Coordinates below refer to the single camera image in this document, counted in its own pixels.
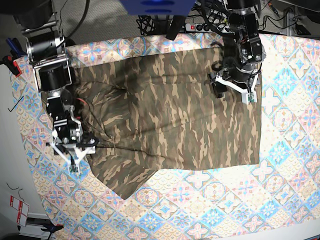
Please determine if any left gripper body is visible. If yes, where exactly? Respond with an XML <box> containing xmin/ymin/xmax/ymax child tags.
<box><xmin>208</xmin><ymin>57</ymin><xmax>262</xmax><ymax>99</ymax></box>

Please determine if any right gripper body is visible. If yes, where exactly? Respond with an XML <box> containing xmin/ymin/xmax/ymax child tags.
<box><xmin>52</xmin><ymin>118</ymin><xmax>99</xmax><ymax>154</ymax></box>

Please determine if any camouflage T-shirt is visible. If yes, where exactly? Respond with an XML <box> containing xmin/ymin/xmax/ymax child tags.
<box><xmin>70</xmin><ymin>46</ymin><xmax>262</xmax><ymax>199</ymax></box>

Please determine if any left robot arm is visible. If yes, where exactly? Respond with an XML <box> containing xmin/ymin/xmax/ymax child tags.
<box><xmin>208</xmin><ymin>0</ymin><xmax>266</xmax><ymax>104</ymax></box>

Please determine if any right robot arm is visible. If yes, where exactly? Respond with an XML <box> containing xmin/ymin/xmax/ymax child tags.
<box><xmin>13</xmin><ymin>0</ymin><xmax>98</xmax><ymax>157</ymax></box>

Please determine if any black allen key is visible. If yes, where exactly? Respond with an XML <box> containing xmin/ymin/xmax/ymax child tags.
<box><xmin>7</xmin><ymin>96</ymin><xmax>24</xmax><ymax>113</ymax></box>

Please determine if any white power strip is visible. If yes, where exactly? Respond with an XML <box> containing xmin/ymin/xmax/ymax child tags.
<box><xmin>184</xmin><ymin>22</ymin><xmax>231</xmax><ymax>33</ymax></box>

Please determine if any red white label card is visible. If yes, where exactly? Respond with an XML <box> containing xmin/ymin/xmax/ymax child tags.
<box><xmin>10</xmin><ymin>195</ymin><xmax>30</xmax><ymax>227</ymax></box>

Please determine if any red black clamp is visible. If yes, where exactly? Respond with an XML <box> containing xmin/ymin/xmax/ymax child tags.
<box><xmin>0</xmin><ymin>55</ymin><xmax>22</xmax><ymax>77</ymax></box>

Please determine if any blue orange bottom clamp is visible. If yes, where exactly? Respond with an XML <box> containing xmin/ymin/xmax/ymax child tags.
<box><xmin>41</xmin><ymin>223</ymin><xmax>64</xmax><ymax>240</ymax></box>

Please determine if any patterned tile tablecloth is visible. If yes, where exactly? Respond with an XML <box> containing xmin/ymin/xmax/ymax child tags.
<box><xmin>10</xmin><ymin>34</ymin><xmax>320</xmax><ymax>240</ymax></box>

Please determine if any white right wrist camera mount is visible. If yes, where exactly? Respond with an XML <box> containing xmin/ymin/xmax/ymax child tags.
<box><xmin>45</xmin><ymin>141</ymin><xmax>96</xmax><ymax>176</ymax></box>

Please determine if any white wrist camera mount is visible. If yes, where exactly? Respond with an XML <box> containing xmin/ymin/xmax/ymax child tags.
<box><xmin>213</xmin><ymin>73</ymin><xmax>259</xmax><ymax>105</ymax></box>
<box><xmin>45</xmin><ymin>141</ymin><xmax>96</xmax><ymax>176</ymax></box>

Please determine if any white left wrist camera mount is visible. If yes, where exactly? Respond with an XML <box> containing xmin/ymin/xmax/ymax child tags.
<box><xmin>213</xmin><ymin>73</ymin><xmax>259</xmax><ymax>105</ymax></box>

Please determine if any blue camera housing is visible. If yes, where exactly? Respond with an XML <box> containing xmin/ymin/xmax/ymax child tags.
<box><xmin>120</xmin><ymin>0</ymin><xmax>196</xmax><ymax>16</ymax></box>

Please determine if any black wire basket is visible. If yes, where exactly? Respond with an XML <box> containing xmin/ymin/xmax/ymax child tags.
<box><xmin>136</xmin><ymin>15</ymin><xmax>156</xmax><ymax>36</ymax></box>

